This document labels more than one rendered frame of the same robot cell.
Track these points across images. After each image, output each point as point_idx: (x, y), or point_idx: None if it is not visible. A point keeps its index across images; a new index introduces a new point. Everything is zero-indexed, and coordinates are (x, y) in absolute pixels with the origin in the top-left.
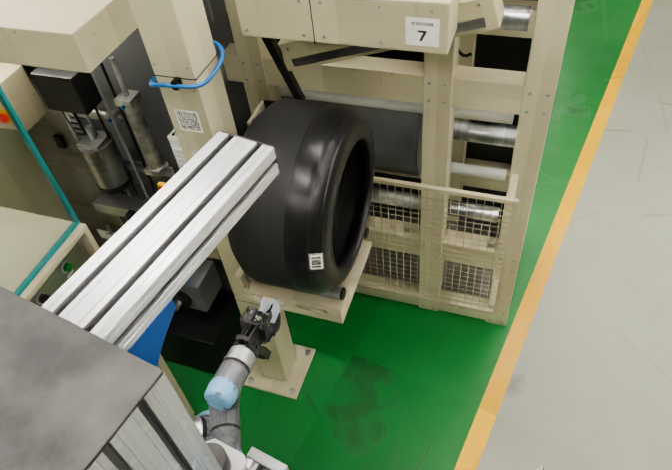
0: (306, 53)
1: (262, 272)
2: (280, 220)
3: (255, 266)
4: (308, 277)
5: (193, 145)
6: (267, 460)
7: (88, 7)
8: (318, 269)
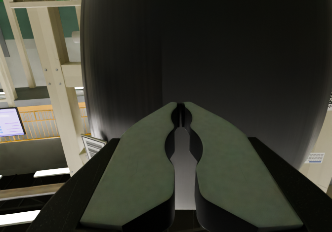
0: None
1: (245, 101)
2: (175, 207)
3: (259, 124)
4: (108, 114)
5: (313, 170)
6: None
7: None
8: (89, 137)
